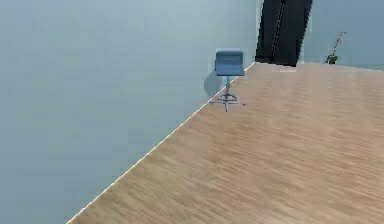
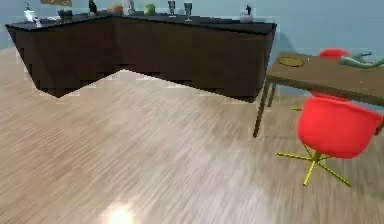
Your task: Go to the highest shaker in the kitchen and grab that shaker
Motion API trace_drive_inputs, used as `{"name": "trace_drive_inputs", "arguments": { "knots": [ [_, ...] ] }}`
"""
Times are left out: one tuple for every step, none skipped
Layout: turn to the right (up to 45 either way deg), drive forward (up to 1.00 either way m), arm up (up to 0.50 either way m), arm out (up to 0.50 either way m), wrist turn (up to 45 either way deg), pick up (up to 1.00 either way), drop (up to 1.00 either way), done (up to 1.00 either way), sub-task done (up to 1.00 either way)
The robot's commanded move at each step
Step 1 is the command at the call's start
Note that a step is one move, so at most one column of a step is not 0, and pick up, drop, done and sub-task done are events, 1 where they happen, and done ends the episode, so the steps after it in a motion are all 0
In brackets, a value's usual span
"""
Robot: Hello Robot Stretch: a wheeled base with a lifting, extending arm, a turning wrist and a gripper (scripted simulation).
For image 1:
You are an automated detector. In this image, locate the blue swivel office chair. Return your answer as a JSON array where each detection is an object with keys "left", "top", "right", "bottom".
[{"left": 209, "top": 49, "right": 247, "bottom": 113}]

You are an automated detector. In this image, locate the black room door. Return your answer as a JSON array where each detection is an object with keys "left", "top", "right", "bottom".
[{"left": 255, "top": 0, "right": 314, "bottom": 68}]

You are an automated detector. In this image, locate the green house plant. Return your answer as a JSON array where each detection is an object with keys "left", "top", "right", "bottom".
[{"left": 325, "top": 31, "right": 346, "bottom": 65}]

